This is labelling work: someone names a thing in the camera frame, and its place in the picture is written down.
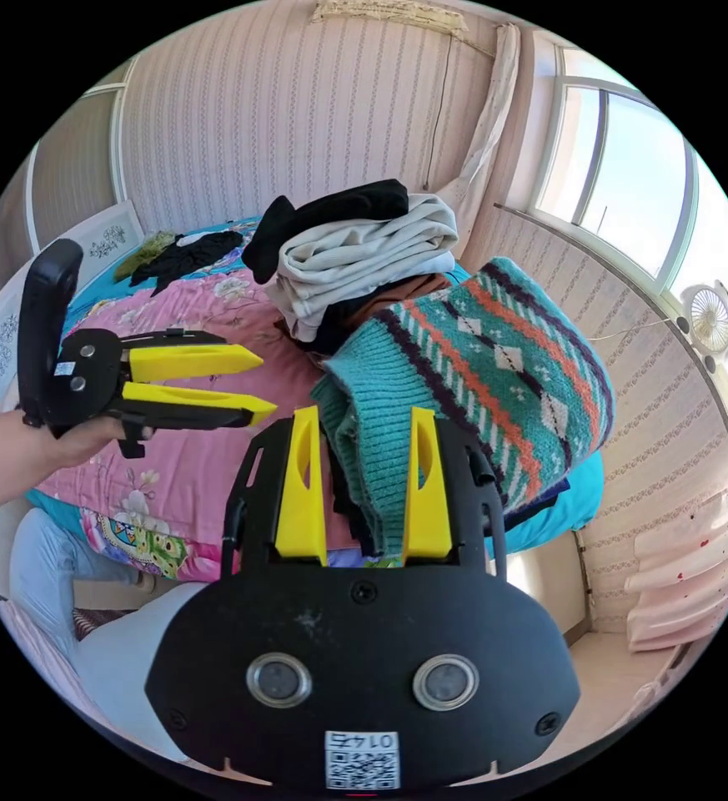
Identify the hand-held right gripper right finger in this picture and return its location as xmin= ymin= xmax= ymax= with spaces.
xmin=399 ymin=405 xmax=454 ymax=569

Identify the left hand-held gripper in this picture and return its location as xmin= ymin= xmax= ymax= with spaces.
xmin=44 ymin=329 xmax=279 ymax=460

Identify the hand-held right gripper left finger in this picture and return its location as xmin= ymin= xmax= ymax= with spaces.
xmin=274 ymin=405 xmax=329 ymax=569

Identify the person's left hand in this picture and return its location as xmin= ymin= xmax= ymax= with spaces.
xmin=28 ymin=417 xmax=156 ymax=471

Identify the bed with pink floral quilt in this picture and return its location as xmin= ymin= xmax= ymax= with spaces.
xmin=23 ymin=215 xmax=605 ymax=580

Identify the black garment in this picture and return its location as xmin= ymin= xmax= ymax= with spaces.
xmin=130 ymin=229 xmax=244 ymax=296

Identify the green garment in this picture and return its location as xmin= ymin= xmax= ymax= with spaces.
xmin=113 ymin=229 xmax=177 ymax=280

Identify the pile of clothes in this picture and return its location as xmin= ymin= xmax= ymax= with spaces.
xmin=241 ymin=178 xmax=618 ymax=555

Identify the person's body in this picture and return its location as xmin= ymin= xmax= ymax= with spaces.
xmin=8 ymin=506 xmax=214 ymax=764

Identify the pink cloth with red dots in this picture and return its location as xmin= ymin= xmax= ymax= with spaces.
xmin=623 ymin=474 xmax=728 ymax=656

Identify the white fan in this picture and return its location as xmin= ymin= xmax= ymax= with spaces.
xmin=680 ymin=285 xmax=728 ymax=371

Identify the pale pink curtain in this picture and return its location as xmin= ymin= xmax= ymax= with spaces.
xmin=443 ymin=24 xmax=522 ymax=221

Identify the window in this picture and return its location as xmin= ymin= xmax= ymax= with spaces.
xmin=529 ymin=43 xmax=728 ymax=314

